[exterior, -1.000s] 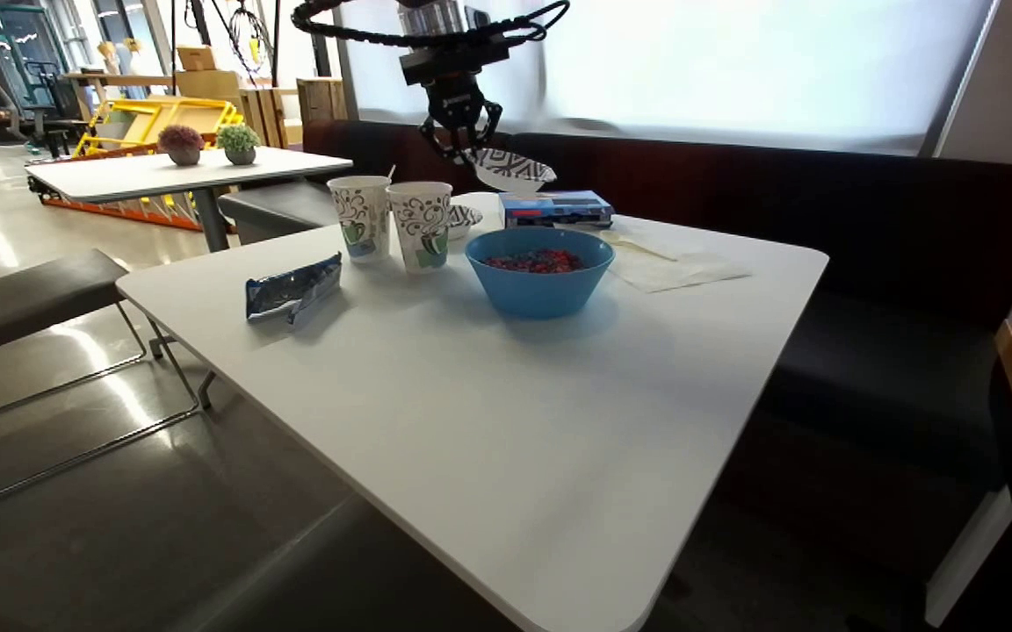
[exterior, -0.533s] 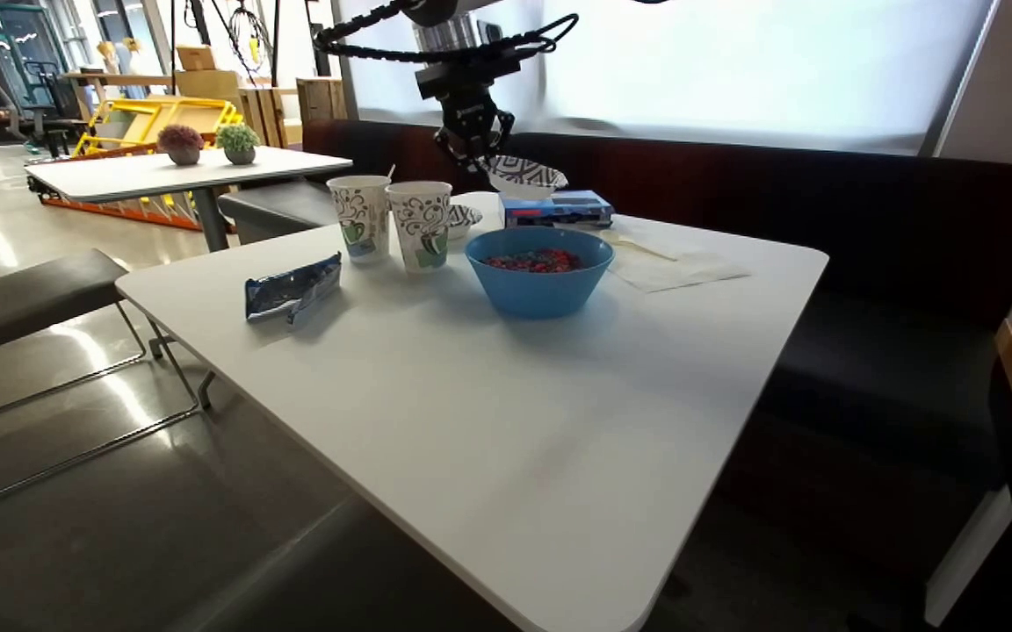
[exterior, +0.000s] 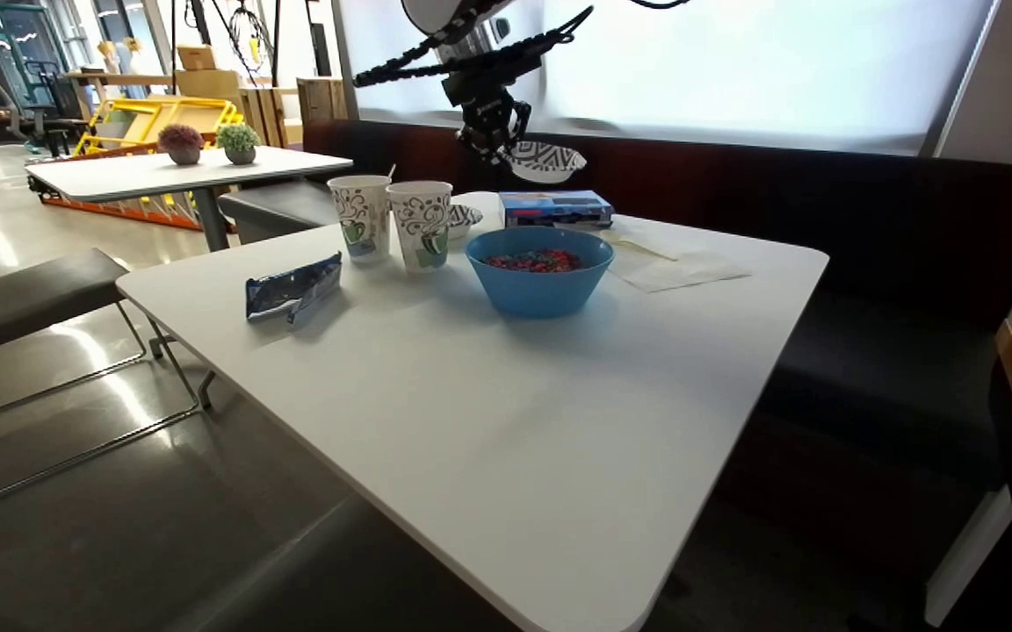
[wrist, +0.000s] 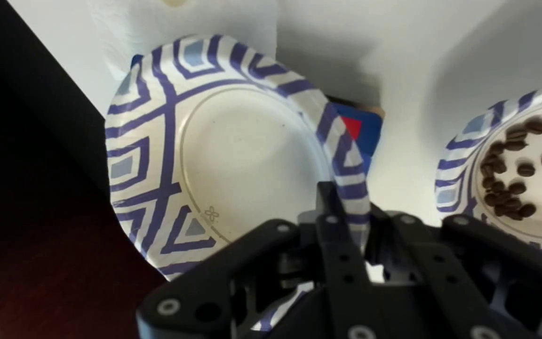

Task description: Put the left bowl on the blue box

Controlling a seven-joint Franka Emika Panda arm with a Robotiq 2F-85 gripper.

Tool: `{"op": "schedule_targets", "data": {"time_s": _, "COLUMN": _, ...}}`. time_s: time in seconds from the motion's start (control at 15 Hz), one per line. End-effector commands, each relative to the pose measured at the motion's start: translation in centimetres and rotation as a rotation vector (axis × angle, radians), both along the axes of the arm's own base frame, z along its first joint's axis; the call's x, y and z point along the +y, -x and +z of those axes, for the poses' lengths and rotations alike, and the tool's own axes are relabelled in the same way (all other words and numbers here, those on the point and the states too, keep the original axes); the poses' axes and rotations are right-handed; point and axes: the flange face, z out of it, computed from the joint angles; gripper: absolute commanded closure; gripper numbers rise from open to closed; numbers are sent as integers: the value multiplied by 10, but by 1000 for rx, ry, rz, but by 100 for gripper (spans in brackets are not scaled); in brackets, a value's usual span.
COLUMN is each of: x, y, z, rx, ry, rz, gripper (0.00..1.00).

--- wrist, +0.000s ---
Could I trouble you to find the blue-patterned paper bowl with beans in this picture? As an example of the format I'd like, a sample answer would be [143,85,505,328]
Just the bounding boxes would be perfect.
[433,74,542,260]

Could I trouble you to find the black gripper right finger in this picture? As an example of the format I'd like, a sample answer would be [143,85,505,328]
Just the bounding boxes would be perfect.
[364,204,542,339]

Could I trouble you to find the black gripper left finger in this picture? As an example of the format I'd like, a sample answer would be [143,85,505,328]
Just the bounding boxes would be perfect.
[136,181,375,339]

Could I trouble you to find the blue snack box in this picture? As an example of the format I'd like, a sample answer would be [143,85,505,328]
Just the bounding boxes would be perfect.
[328,102,388,185]

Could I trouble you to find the brown coffee beans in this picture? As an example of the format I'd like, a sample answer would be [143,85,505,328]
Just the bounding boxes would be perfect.
[478,114,542,223]

